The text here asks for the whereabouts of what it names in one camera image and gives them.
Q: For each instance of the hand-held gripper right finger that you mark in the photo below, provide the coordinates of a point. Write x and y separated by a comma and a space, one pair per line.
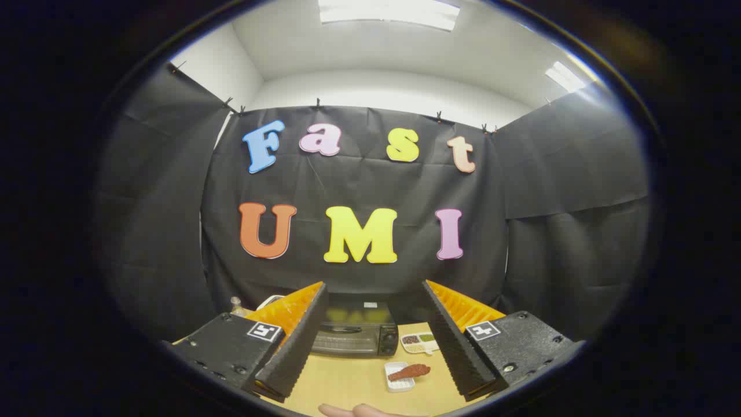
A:
454, 347

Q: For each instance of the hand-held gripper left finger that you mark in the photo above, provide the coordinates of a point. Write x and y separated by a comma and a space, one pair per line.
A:
301, 341

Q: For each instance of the brown meat drumstick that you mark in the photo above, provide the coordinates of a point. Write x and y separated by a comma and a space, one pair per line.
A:
414, 370

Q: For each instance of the black toaster oven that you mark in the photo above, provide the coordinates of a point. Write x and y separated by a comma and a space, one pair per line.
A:
353, 341

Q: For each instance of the white bread toaster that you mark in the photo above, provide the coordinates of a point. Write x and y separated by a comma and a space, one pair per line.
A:
267, 301

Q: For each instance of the white divided condiment dish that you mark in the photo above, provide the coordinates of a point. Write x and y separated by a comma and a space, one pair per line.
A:
414, 343

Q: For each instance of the white rectangular tray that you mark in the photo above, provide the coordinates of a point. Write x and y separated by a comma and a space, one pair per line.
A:
399, 386

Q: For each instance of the clear glass bottle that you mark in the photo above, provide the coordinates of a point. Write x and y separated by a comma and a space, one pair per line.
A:
235, 307

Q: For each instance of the small ceiling light panel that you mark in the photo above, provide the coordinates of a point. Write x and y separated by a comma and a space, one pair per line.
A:
566, 76

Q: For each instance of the large ceiling light panel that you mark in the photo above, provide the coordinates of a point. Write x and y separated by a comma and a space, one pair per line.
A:
388, 11

